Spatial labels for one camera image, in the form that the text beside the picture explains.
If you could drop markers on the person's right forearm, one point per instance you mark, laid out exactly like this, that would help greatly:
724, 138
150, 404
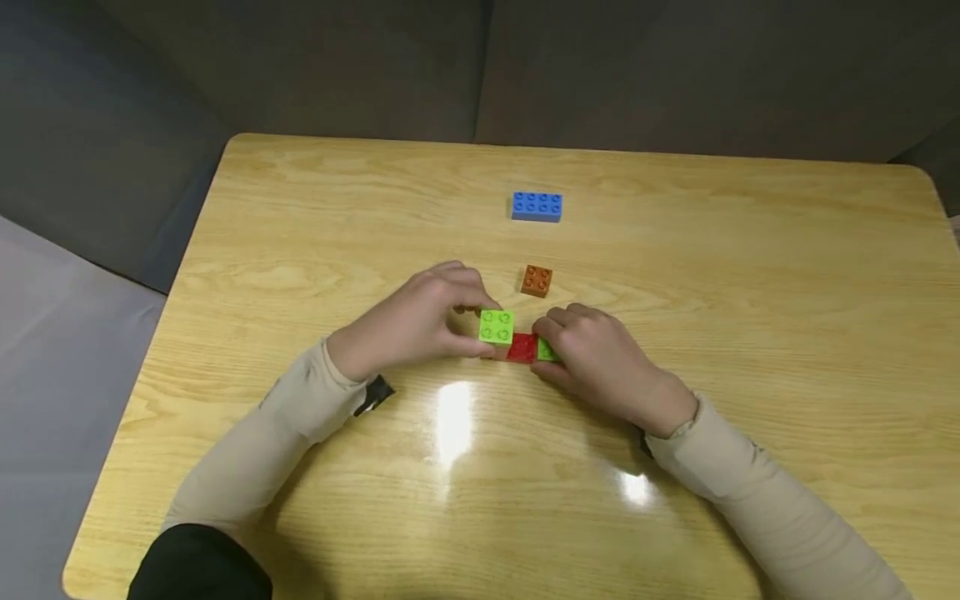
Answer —
772, 508

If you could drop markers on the blue toy brick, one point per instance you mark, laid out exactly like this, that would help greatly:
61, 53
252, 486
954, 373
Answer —
537, 207

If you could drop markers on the person's left forearm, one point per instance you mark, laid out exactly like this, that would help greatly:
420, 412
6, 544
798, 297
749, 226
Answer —
277, 442

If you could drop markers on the green toy brick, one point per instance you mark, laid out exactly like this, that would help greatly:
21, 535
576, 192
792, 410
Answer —
496, 327
546, 352

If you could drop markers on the person's right hand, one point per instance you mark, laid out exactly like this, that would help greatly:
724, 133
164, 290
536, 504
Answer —
611, 367

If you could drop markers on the person's left fingers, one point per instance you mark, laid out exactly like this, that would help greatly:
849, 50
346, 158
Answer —
466, 287

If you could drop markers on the person's right thumb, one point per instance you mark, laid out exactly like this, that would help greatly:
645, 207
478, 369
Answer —
550, 377

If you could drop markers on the red toy brick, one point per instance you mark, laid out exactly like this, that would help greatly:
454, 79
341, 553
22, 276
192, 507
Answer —
522, 347

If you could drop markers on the person's right fingers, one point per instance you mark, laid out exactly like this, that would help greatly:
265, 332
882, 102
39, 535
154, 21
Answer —
566, 325

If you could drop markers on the person's left hand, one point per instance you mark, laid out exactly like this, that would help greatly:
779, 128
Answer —
409, 325

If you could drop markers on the person's left thumb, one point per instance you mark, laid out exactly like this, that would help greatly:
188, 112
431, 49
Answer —
472, 348

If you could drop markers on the person's body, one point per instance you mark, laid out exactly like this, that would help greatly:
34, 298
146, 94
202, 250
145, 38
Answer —
199, 567

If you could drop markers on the orange toy brick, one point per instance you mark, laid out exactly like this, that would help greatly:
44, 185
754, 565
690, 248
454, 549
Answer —
536, 281

